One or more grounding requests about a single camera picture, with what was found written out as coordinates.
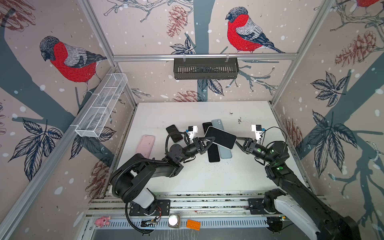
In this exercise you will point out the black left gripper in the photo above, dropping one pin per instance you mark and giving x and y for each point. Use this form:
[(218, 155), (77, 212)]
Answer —
[(199, 145)]

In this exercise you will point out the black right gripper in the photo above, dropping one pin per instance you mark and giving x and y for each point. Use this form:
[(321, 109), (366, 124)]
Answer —
[(251, 146)]

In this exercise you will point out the blue phone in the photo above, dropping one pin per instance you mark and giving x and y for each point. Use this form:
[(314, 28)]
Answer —
[(214, 157)]

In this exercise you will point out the black phone table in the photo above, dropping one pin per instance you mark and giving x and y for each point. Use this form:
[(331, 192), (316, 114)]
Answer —
[(222, 138)]

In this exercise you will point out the large phone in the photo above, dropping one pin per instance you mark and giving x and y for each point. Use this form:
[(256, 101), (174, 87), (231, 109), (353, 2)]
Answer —
[(225, 153)]

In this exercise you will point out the black phone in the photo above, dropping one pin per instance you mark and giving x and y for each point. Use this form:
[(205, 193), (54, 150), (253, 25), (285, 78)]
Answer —
[(174, 133)]

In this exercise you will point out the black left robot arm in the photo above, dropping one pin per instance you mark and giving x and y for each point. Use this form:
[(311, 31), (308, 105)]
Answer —
[(129, 181)]

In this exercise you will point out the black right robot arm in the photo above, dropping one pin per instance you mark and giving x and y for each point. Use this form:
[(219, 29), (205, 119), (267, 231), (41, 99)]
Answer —
[(294, 200)]

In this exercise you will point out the small phone light case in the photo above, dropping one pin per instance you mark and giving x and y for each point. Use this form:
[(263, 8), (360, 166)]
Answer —
[(217, 123)]

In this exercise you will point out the pink phone case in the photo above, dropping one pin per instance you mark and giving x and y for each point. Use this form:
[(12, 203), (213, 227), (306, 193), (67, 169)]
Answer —
[(145, 145)]

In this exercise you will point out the orange toy brick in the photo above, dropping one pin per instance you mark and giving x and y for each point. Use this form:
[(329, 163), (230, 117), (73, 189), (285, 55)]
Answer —
[(193, 225)]

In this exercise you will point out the clear jar white lid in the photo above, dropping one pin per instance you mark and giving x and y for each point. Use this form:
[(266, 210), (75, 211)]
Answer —
[(174, 221)]

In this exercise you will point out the pink pig toy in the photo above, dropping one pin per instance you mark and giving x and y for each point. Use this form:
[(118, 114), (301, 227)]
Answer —
[(102, 222)]

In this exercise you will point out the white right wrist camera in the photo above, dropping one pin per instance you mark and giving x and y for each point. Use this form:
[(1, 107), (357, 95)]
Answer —
[(259, 131)]

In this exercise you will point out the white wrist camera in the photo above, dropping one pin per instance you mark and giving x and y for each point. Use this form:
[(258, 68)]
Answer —
[(192, 131), (259, 131)]

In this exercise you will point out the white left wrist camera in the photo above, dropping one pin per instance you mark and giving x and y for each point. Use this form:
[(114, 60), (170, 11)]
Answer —
[(192, 131)]

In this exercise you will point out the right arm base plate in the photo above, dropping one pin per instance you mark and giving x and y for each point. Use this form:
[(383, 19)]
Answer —
[(256, 207)]

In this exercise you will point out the black wire wall basket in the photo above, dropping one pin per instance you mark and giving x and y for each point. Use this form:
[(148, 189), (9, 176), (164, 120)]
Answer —
[(206, 69)]

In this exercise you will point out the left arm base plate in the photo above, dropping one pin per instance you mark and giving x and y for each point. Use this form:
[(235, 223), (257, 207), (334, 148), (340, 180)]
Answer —
[(156, 208)]

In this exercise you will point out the white mesh wall basket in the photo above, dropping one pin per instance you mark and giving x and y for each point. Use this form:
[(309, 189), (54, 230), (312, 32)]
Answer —
[(100, 110)]

